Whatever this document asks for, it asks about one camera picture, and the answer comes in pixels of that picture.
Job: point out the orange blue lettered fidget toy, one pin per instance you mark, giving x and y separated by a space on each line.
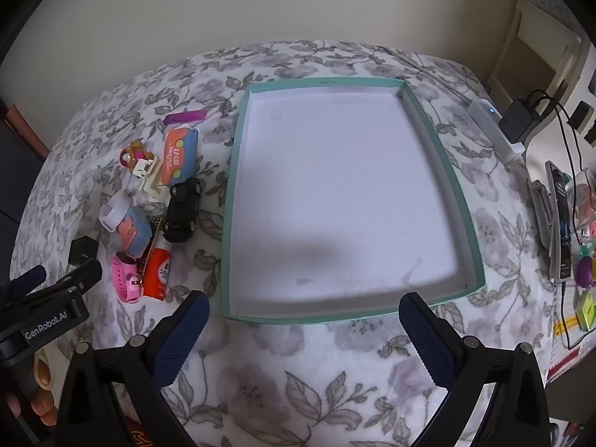
179 153

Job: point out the black toy car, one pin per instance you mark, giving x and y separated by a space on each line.
179 214

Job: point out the black plug adapter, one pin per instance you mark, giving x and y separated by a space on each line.
81 254

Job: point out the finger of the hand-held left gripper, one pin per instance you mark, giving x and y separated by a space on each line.
70 285
25 280

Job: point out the teal shallow cardboard box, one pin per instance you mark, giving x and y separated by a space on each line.
335 195

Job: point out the black power adapter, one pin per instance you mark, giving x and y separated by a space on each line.
519 118

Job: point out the remote controls on side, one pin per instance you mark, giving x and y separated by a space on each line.
561 223

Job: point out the salmon blue plain fidget toy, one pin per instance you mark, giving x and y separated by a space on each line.
135 233

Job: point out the purple lighter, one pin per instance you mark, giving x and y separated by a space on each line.
186 116

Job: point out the person's left hand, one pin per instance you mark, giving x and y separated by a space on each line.
44 403

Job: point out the grey flat device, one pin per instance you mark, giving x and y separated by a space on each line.
542 214

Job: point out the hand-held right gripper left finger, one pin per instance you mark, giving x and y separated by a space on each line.
181 340

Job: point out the white wooden shelf unit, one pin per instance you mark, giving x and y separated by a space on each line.
535 32

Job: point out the green yellow toy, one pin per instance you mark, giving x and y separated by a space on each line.
586 309

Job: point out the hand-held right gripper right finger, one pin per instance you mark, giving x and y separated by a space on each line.
428 340

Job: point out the dark cabinet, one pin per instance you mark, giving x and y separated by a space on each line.
16 172

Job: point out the clear plastic bag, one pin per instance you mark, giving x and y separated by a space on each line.
584 195

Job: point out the pink orange bear figure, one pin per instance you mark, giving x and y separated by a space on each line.
132 153

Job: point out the pink smartwatch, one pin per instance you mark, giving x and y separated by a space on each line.
125 279

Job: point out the red white small bottle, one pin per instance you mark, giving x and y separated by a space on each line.
157 274

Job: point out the beige hair claw clip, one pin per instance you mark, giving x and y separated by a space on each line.
151 188

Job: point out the floral blanket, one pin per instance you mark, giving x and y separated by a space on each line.
288 382

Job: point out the purple egg toy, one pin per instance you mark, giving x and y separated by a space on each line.
583 271

